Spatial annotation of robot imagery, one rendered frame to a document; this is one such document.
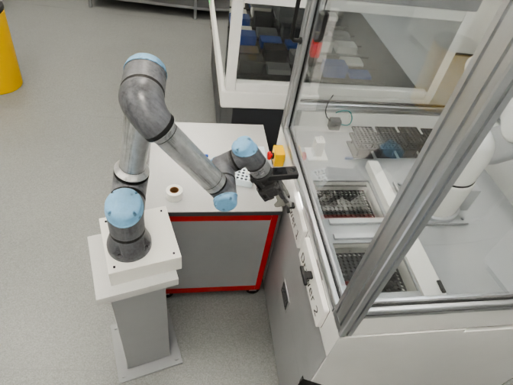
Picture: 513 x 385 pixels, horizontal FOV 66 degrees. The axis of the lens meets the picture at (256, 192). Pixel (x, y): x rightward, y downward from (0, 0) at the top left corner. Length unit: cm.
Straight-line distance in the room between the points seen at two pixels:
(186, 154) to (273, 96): 114
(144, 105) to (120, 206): 39
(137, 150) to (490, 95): 95
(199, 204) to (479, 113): 124
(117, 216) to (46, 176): 180
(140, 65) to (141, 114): 15
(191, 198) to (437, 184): 116
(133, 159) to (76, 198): 158
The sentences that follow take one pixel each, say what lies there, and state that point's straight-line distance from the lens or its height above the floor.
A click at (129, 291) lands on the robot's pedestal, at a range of 148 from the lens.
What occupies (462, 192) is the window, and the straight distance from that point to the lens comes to 86.
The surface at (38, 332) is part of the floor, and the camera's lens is 236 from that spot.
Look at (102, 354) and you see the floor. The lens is 223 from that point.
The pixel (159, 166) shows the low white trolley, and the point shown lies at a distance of 188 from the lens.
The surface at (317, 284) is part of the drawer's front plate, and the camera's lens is 134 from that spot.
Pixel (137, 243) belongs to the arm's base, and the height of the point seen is 91.
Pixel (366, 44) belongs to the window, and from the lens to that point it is 112.
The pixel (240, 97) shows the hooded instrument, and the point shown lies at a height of 87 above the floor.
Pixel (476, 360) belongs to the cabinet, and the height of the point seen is 65.
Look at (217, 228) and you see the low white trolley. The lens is 179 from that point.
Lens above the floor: 202
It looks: 45 degrees down
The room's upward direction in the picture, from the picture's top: 10 degrees clockwise
